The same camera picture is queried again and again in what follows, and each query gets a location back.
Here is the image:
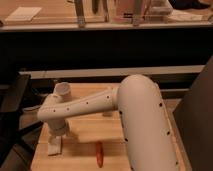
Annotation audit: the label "black chair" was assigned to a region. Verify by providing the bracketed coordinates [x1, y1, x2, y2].
[0, 75, 43, 167]

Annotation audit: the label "white paper cup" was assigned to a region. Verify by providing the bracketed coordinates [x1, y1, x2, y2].
[54, 82, 71, 101]

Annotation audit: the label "white paper sheet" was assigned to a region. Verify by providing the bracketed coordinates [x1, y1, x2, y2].
[6, 7, 41, 22]

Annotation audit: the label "white sponge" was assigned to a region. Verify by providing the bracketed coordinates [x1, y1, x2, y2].
[47, 140, 62, 156]

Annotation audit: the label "orange carrot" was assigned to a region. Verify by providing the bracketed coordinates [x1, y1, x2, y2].
[96, 141, 104, 168]

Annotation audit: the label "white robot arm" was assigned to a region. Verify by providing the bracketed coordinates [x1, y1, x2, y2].
[37, 75, 179, 171]

